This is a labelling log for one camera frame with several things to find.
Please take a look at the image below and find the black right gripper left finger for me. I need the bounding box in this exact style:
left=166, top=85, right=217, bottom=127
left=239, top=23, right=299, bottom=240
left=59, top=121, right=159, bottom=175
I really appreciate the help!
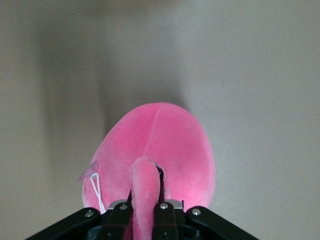
left=24, top=189, right=134, bottom=240

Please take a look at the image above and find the pink plush toy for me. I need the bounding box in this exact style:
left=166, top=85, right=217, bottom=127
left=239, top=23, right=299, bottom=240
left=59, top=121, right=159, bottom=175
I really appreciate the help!
left=78, top=101, right=217, bottom=240

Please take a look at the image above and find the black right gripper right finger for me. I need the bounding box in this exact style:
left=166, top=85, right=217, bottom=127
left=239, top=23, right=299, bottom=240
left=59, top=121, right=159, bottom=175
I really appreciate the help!
left=152, top=171, right=254, bottom=240

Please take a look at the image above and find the brown table mat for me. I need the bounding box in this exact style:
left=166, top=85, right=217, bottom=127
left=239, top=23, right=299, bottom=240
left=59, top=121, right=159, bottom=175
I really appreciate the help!
left=0, top=0, right=320, bottom=240

